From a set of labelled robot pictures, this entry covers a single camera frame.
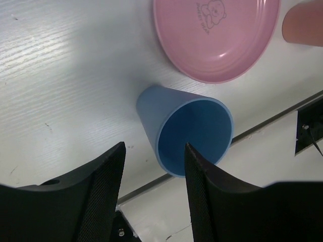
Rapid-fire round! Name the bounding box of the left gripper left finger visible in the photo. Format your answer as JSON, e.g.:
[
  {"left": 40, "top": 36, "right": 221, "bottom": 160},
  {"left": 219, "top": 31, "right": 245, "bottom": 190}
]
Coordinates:
[{"left": 1, "top": 142, "right": 126, "bottom": 241}]

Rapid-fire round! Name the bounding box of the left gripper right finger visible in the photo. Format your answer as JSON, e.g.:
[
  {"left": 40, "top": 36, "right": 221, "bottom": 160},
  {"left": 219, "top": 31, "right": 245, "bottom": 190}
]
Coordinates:
[{"left": 184, "top": 144, "right": 322, "bottom": 241}]

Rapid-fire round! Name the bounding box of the blue plastic cup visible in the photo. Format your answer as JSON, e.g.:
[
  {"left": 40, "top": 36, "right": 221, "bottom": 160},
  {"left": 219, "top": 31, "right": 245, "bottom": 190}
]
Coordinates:
[{"left": 136, "top": 85, "right": 234, "bottom": 177}]

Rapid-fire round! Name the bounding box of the pink plastic plate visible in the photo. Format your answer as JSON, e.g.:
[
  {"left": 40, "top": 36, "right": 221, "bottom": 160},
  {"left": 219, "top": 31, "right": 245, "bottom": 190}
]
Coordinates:
[{"left": 153, "top": 0, "right": 281, "bottom": 84}]

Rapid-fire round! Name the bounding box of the orange plastic cup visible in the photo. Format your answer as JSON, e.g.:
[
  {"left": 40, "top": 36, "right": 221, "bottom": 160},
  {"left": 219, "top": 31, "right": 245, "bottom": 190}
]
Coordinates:
[{"left": 282, "top": 1, "right": 322, "bottom": 47}]

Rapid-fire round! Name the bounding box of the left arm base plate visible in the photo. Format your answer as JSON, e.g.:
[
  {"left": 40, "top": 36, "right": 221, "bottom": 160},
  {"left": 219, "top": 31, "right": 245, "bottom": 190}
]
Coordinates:
[{"left": 295, "top": 97, "right": 322, "bottom": 155}]

